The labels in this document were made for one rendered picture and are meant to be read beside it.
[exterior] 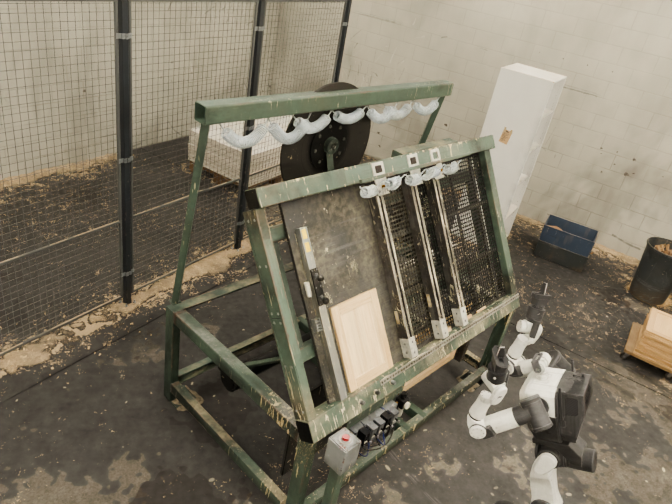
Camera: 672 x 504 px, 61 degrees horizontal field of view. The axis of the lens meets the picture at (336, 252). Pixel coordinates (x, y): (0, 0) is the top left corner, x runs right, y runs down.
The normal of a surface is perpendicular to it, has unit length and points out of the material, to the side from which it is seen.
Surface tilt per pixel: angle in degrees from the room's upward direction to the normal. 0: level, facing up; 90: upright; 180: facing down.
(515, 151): 90
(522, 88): 90
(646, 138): 90
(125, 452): 0
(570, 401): 90
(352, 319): 58
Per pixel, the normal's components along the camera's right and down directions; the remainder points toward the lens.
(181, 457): 0.17, -0.85
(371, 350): 0.69, -0.07
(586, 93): -0.54, 0.34
